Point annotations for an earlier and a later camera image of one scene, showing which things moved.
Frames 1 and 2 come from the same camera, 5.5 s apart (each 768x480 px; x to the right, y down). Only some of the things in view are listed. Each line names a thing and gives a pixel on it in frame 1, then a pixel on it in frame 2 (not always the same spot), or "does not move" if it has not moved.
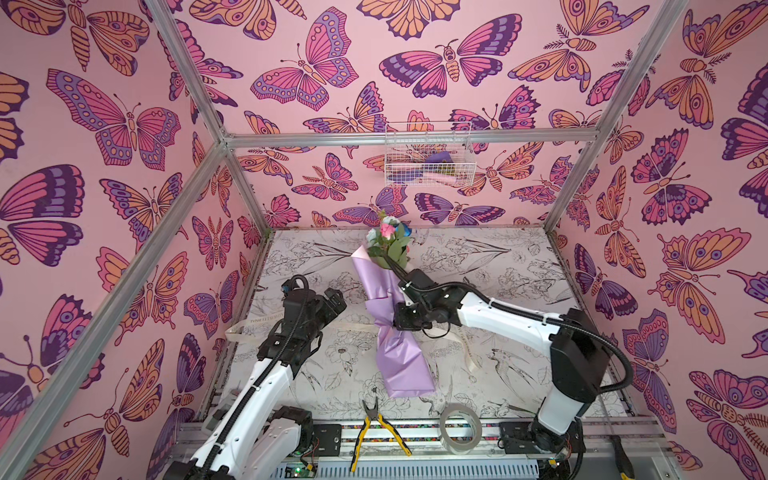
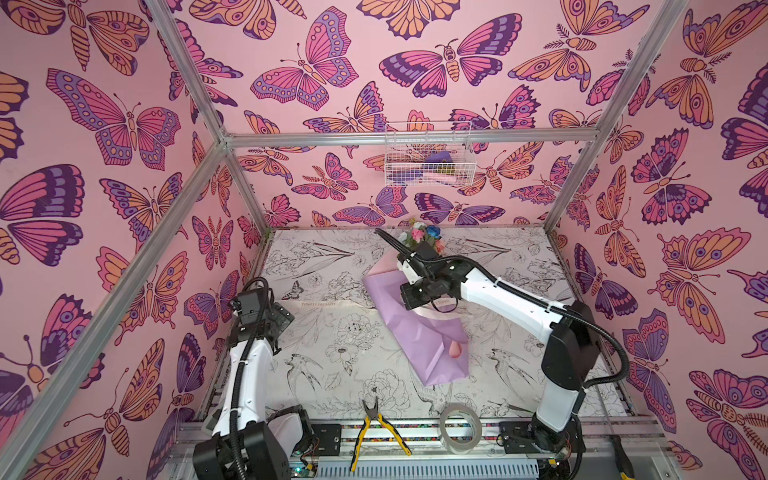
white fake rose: x=370 y=237 -> x=403 y=237
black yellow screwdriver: x=625 y=467 does not move
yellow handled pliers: x=373 y=414 does not move
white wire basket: x=429 y=154 does not move
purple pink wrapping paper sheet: x=402 y=358 -> x=430 y=340
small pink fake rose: x=388 y=230 -> x=417 y=234
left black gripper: x=336 y=304 -> x=277 y=315
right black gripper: x=405 y=288 -> x=414 y=263
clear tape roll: x=453 y=447 does not move
